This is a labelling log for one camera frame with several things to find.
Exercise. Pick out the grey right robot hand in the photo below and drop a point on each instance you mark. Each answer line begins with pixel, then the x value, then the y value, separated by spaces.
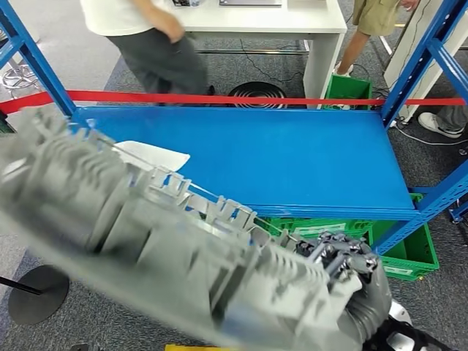
pixel 377 286

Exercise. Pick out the silver plastic wheel hubcap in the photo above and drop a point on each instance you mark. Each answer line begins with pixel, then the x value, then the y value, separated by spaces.
pixel 146 252

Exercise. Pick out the green open plastic bin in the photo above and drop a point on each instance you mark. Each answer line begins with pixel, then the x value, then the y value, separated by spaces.
pixel 347 89
pixel 413 252

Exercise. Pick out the green slotted plastic crate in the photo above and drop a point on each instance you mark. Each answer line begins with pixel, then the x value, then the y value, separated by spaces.
pixel 321 226

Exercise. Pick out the person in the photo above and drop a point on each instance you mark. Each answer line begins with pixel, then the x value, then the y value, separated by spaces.
pixel 431 123
pixel 373 17
pixel 164 58

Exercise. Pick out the white partition panel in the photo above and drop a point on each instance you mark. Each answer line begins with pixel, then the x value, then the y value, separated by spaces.
pixel 409 48

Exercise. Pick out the red barrier tape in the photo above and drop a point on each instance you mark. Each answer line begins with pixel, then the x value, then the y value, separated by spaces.
pixel 256 100

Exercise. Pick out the white desk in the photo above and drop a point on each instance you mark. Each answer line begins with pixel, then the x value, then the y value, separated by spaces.
pixel 318 53

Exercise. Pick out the black ribbed round disc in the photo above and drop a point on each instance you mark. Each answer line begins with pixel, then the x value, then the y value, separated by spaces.
pixel 257 88

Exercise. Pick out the white plastic mirror cover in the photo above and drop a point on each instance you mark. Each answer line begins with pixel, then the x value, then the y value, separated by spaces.
pixel 153 155

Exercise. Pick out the black stanchion with round base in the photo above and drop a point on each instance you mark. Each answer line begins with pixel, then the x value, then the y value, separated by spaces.
pixel 40 295

